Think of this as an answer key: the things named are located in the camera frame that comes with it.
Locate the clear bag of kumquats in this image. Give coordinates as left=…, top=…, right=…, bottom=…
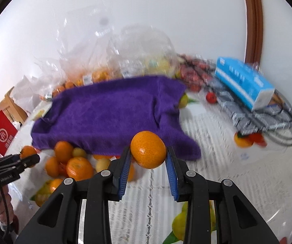
left=57, top=5, right=122, bottom=86

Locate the purple towel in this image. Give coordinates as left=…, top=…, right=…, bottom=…
left=31, top=76, right=201, bottom=160

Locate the person's left hand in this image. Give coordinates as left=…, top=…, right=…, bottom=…
left=0, top=185, right=14, bottom=225

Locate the brown wooden door frame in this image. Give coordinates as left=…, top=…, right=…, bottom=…
left=244, top=0, right=264, bottom=64

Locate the clear bag of yellow fruit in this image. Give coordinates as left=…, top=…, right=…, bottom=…
left=107, top=25, right=179, bottom=78

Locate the black cable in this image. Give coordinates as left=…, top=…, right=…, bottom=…
left=242, top=88, right=292, bottom=147

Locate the small yellow-green fruit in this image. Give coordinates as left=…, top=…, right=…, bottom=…
left=72, top=148, right=87, bottom=158

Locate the pack of red tomatoes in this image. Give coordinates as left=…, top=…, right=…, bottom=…
left=175, top=54, right=216, bottom=93

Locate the red cherry tomato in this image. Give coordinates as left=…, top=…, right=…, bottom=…
left=205, top=92, right=217, bottom=104

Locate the round orange mandarin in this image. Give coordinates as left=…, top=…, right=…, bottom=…
left=130, top=131, right=167, bottom=169

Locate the large orange mandarin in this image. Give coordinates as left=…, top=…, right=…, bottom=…
left=66, top=157, right=94, bottom=181

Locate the grey checkered cloth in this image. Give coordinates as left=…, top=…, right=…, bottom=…
left=205, top=78, right=292, bottom=135

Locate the orange mandarin in pile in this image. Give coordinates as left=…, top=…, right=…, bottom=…
left=54, top=141, right=74, bottom=164

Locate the blue tissue pack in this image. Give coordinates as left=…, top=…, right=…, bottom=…
left=215, top=57, right=275, bottom=111

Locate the red paper bag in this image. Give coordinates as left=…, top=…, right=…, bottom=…
left=0, top=111, right=17, bottom=156

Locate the clear bag of mandarins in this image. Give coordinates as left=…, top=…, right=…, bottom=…
left=34, top=58, right=76, bottom=101

